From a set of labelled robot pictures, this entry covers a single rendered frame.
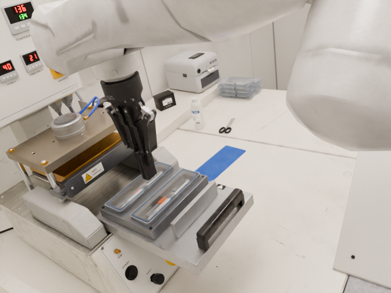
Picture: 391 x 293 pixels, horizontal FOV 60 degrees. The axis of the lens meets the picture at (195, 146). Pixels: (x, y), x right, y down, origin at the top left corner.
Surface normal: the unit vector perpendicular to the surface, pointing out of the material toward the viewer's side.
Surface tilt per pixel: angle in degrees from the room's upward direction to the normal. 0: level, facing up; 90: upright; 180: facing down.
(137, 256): 65
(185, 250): 0
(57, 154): 0
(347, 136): 115
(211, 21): 126
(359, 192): 45
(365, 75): 57
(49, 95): 90
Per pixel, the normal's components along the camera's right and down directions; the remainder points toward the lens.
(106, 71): -0.21, 0.55
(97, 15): -0.64, 0.46
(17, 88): 0.80, 0.18
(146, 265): 0.65, -0.20
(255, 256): -0.18, -0.84
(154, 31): -0.30, 0.74
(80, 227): 0.38, -0.53
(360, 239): -0.51, -0.24
